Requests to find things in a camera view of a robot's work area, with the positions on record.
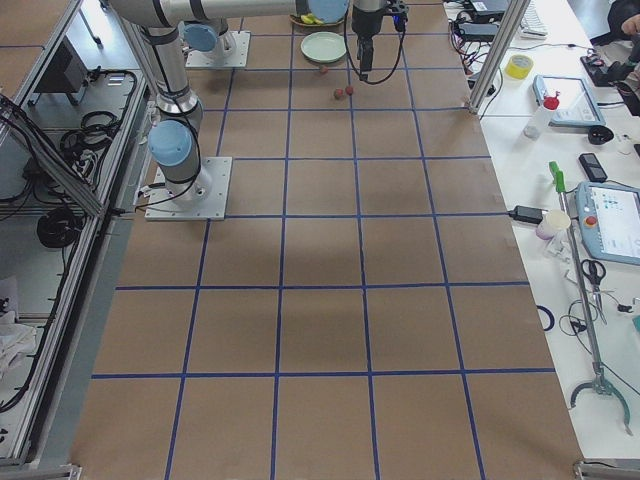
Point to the yellow tape roll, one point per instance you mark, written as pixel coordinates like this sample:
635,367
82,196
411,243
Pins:
519,66

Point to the near teach pendant tablet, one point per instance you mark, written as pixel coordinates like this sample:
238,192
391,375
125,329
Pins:
609,221

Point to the far teach pendant tablet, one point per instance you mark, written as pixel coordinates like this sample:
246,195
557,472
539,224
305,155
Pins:
577,105

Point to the paper cup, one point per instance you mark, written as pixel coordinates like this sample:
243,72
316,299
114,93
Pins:
552,224

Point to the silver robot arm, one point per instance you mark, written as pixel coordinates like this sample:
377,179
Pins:
173,142
169,13

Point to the black small bowl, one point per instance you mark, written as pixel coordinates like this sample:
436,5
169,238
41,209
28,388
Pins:
599,135

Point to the aluminium frame post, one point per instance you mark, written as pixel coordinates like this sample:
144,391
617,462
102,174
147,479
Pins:
508,27

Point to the black power adapter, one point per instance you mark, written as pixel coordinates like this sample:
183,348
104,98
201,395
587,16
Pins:
525,214

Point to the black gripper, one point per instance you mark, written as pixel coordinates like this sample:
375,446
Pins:
366,22

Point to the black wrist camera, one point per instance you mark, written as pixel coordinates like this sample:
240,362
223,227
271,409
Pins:
398,11

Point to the woven wicker basket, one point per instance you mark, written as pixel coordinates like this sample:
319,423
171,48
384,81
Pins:
296,21

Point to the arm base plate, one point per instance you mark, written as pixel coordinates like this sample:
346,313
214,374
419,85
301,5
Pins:
205,199
227,51

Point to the pale green plate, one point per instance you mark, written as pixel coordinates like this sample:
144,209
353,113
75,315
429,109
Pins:
323,47

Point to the yellow banana bunch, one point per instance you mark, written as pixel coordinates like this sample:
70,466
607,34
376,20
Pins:
310,19

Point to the black scissors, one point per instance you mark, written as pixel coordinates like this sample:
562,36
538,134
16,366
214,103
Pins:
595,272

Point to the white crumpled cloth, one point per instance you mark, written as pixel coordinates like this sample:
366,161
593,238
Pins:
17,340

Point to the clear bottle red cap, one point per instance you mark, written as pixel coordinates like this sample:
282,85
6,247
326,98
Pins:
542,117

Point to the teach pendant tablet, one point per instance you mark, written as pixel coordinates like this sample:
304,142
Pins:
609,221
577,105

